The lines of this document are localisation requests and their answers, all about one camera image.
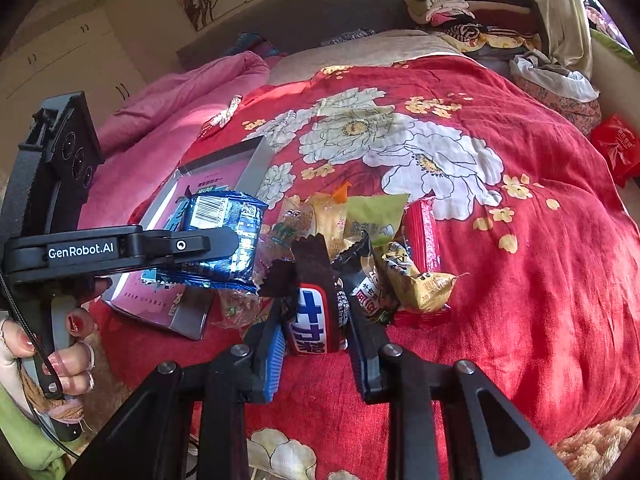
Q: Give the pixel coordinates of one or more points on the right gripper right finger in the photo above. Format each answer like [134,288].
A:
[486,436]

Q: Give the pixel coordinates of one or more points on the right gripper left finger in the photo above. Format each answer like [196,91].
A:
[149,435]

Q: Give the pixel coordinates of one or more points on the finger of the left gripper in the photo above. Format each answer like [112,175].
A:
[172,248]

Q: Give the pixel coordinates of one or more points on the blue cookie packet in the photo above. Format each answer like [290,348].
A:
[215,208]

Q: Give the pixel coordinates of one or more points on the orange clear snack packet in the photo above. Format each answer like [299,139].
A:
[320,213]

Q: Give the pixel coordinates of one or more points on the yellow gold snack packet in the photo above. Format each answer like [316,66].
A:
[425,292]

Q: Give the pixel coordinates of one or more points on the black chocolate bar wrapper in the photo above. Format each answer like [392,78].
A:
[304,286]

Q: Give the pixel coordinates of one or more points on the black beef snack packet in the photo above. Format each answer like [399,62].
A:
[361,278]

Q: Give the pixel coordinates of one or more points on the green snack packet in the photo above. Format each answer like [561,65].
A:
[379,215]

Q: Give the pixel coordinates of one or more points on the left hand red nails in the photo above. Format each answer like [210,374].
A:
[73,364]

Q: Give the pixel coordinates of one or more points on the pink and blue book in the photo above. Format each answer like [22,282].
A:
[178,308]

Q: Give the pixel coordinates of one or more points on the grey tray box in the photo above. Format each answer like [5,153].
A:
[252,176]

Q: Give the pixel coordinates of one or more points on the brown fuzzy rug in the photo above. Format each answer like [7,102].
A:
[591,453]

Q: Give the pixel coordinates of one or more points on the pink fleece blanket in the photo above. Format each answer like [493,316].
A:
[143,142]

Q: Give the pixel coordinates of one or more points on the cream wardrobe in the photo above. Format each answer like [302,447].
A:
[82,54]

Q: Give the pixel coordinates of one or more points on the beige bed sheet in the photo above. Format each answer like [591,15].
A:
[383,49]

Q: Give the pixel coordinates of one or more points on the red snack stick packet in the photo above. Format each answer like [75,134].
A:
[421,235]

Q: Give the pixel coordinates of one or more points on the red floral bedspread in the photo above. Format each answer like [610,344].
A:
[527,214]

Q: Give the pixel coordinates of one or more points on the grey bed headboard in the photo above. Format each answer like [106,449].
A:
[294,25]

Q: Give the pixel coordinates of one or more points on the red plastic bag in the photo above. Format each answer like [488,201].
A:
[620,147]

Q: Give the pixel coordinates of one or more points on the floral laundry bag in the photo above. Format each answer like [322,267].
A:
[567,92]

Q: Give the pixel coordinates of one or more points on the stack of folded clothes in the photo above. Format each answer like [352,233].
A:
[474,25]

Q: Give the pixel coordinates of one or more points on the cream curtain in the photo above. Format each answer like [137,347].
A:
[568,34]

